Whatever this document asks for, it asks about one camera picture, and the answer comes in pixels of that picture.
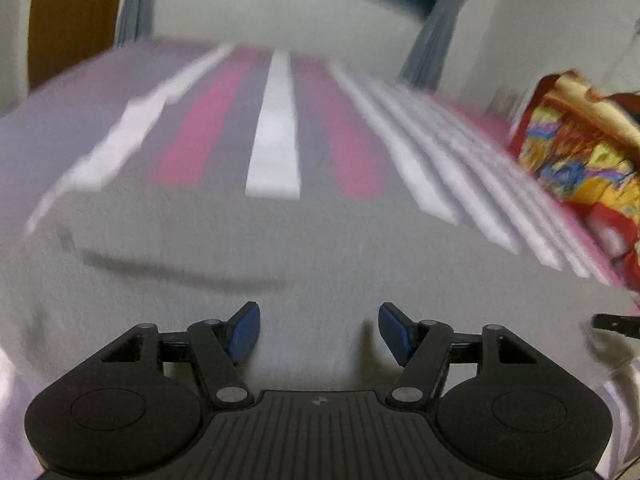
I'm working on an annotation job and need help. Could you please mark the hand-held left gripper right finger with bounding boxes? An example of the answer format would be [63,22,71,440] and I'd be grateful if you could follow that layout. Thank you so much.
[377,301,569,407]

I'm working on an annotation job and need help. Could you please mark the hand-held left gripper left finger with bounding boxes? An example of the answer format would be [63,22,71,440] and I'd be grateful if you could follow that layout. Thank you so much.
[75,301,262,409]

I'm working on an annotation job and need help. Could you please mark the brown wooden door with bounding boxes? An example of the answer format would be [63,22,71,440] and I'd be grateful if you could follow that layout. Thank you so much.
[27,0,129,92]

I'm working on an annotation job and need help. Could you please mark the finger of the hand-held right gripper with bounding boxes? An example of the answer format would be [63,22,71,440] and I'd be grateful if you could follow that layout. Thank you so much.
[591,312,640,339]

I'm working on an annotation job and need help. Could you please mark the grey pants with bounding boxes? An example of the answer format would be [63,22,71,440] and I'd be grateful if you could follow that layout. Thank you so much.
[0,180,636,461]

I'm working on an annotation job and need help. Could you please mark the pink grey striped bedsheet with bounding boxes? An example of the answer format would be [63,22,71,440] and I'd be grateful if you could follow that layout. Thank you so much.
[0,40,640,480]

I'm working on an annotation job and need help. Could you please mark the colourful printed blanket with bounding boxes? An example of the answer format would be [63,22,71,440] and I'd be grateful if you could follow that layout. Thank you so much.
[507,71,640,292]

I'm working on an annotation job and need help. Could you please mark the grey curtain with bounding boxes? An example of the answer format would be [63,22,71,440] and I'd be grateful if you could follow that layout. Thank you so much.
[397,2,465,93]
[116,0,157,47]

